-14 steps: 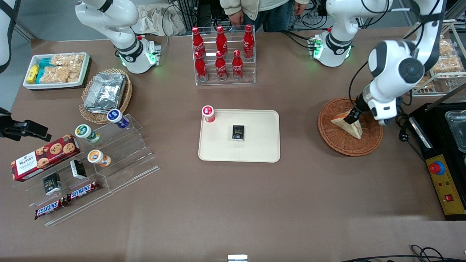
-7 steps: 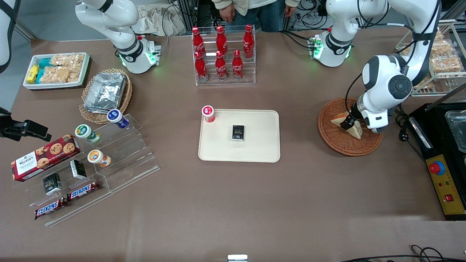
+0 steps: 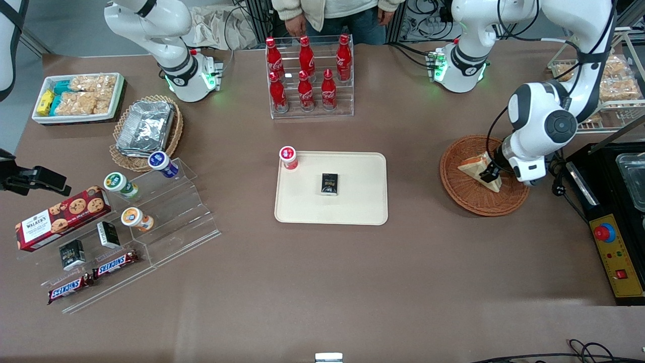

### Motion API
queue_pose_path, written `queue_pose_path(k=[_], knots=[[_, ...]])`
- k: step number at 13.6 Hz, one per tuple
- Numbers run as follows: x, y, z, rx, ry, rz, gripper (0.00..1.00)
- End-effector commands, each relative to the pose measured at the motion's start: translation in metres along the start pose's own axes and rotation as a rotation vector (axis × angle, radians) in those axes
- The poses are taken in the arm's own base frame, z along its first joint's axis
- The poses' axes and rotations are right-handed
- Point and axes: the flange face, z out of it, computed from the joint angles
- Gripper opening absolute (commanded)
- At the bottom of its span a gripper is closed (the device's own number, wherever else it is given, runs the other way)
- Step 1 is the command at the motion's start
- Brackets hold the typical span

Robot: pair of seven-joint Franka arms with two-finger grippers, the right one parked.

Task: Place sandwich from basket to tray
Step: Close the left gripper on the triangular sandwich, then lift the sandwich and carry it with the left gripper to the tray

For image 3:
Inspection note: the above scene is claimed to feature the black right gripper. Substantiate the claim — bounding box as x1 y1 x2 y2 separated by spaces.
0 148 72 197

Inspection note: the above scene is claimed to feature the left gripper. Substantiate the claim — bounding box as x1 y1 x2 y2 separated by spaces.
478 137 548 186

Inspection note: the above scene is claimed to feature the triangular sandwich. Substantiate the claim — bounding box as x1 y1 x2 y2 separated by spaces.
458 153 503 193

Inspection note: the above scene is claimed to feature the brown round wicker basket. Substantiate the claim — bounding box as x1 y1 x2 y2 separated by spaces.
439 134 531 217

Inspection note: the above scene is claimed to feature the white rectangular snack tray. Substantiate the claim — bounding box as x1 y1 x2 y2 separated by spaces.
31 73 125 125

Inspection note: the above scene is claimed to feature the light oval wicker basket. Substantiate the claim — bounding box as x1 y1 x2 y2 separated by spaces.
109 95 184 172

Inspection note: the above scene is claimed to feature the aluminium foil tray stack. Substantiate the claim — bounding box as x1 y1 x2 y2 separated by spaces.
116 100 175 158

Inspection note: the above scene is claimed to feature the cream plastic tray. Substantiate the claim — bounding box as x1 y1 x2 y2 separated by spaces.
274 152 389 225

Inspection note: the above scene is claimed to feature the person's right hand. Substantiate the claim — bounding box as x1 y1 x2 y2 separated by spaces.
284 14 307 37

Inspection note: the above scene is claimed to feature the red tartan cookie box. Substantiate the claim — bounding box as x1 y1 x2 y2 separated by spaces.
15 186 112 252

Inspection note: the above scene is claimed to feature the green lid gum bottle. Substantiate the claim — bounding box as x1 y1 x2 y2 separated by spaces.
104 172 140 199

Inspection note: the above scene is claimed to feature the clear bag of rice crackers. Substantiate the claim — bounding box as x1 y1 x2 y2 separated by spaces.
54 91 112 116
70 75 117 94

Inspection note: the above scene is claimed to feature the orange lid gum bottle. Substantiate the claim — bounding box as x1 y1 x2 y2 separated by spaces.
121 207 155 232

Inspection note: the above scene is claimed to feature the Snickers chocolate bar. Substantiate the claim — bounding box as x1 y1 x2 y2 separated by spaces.
48 274 95 305
92 251 140 279

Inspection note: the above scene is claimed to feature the blue lid gum bottle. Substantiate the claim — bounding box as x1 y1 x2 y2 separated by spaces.
148 151 179 178

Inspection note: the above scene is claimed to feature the black machine with yellow panel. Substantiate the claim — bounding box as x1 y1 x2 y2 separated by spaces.
565 143 645 306

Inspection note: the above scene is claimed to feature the grey metal rod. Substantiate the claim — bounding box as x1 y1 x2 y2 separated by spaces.
587 117 645 154

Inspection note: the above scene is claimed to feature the clear acrylic step display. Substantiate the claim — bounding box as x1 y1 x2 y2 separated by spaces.
15 157 221 314

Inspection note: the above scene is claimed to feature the clear plastic container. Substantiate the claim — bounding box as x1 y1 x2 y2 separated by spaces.
615 153 645 212

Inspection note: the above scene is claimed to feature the red cola bottle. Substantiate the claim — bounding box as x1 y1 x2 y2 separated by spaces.
299 35 316 76
321 69 337 111
297 70 315 111
336 34 352 81
266 37 285 76
269 72 289 113

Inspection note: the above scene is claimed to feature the red lid gum bottle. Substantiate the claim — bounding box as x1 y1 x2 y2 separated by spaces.
279 146 299 172

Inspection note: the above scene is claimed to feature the clear acrylic bottle rack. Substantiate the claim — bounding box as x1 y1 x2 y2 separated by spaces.
266 35 354 119

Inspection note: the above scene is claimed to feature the person in blue jeans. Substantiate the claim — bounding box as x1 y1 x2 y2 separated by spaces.
272 0 406 46

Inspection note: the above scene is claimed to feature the black metal equipment rack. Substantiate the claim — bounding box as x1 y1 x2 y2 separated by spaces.
246 0 283 40

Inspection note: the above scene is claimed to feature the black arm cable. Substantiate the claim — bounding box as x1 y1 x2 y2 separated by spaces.
485 0 618 169

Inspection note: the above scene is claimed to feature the black power cable with plug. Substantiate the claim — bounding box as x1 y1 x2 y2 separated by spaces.
547 151 590 222

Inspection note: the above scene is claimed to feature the white wire basket rack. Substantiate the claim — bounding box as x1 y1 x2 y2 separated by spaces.
547 28 645 134

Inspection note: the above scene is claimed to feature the tangle of black cables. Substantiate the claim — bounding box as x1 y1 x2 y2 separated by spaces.
403 0 457 69

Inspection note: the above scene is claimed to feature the black cable loop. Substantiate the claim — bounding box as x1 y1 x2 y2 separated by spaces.
469 339 645 363

